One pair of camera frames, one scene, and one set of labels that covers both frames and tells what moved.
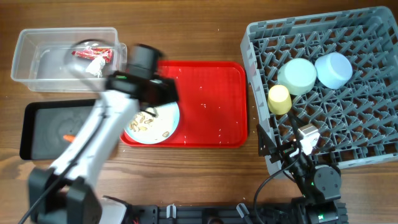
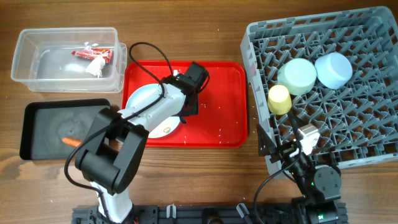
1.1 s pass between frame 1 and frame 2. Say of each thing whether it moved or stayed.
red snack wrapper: stayed
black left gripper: moved
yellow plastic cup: stayed
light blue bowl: stayed
